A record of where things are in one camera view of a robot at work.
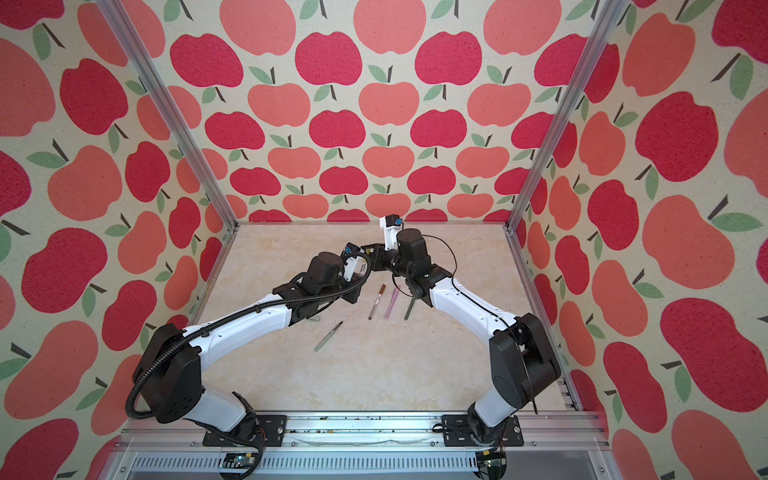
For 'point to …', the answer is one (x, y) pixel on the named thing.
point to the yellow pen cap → (367, 251)
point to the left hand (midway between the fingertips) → (369, 278)
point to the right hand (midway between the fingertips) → (367, 249)
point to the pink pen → (394, 298)
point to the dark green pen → (409, 307)
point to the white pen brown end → (382, 289)
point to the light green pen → (327, 337)
